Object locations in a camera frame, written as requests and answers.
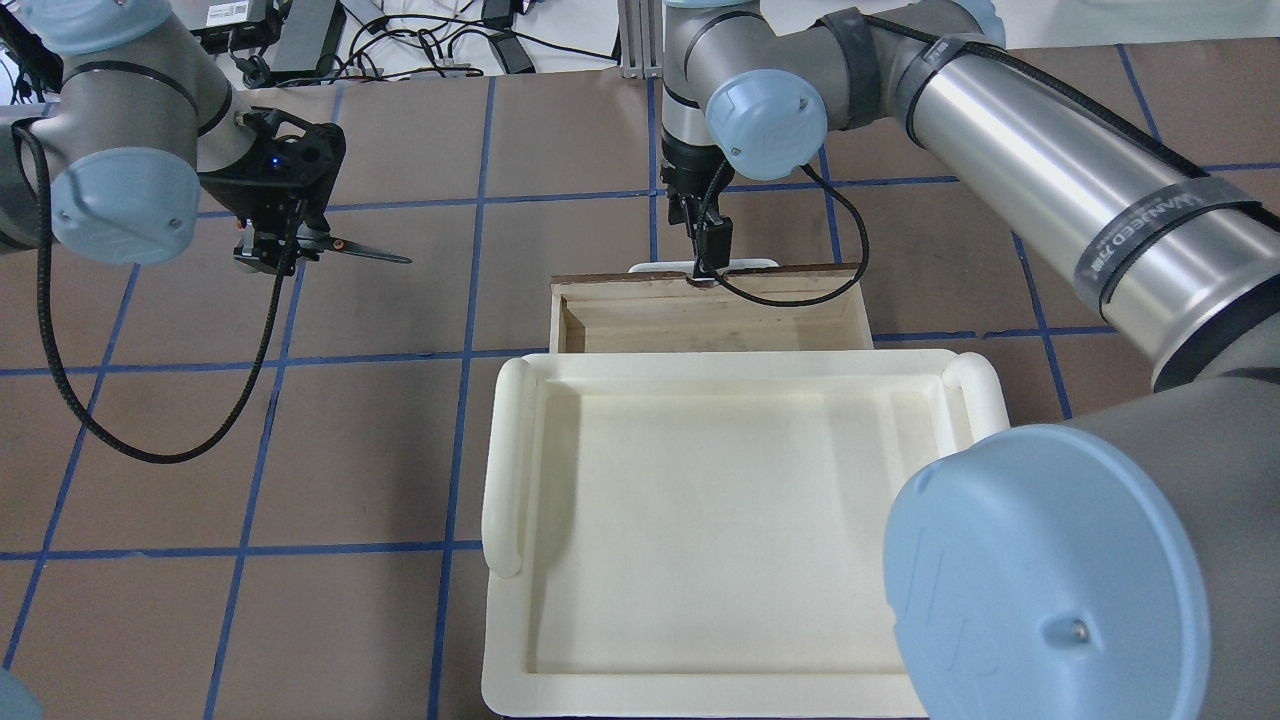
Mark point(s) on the grey orange handled scissors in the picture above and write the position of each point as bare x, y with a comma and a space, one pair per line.
350, 248

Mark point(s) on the aluminium frame post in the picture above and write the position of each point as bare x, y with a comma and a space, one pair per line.
641, 38

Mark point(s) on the white plastic tray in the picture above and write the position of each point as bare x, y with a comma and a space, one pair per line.
701, 535

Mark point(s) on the wooden drawer with white handle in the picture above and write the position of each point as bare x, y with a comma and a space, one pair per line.
665, 311

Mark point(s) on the silver robot arm image-left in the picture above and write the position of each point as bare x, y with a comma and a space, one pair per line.
1102, 223

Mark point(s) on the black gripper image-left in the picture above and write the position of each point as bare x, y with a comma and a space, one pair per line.
683, 166

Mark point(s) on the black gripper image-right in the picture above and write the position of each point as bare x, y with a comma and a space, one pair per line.
243, 196

